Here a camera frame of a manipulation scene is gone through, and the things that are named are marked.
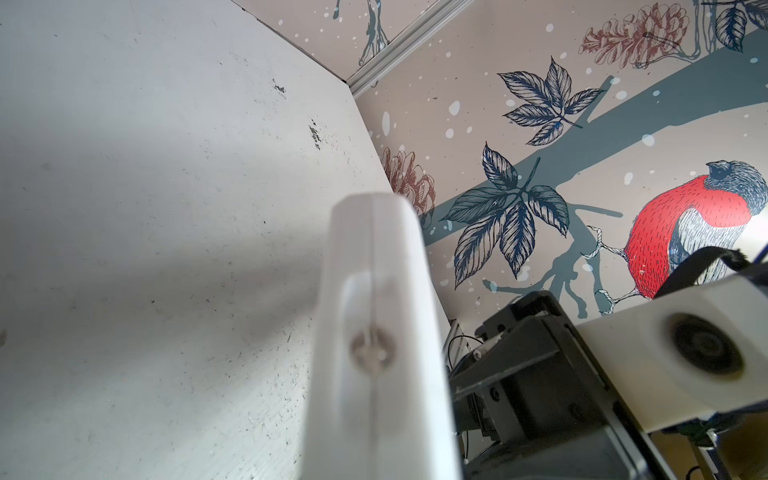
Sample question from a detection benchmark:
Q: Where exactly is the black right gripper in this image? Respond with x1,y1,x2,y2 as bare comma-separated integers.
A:
449,291,672,479

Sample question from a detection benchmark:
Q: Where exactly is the white remote control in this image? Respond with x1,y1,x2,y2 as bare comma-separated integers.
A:
301,193,462,479

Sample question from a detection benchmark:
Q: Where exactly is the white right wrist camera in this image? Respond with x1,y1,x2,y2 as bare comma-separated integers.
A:
577,264,767,432

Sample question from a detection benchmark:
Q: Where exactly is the aluminium right corner post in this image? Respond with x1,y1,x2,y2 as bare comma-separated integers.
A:
347,0,473,100

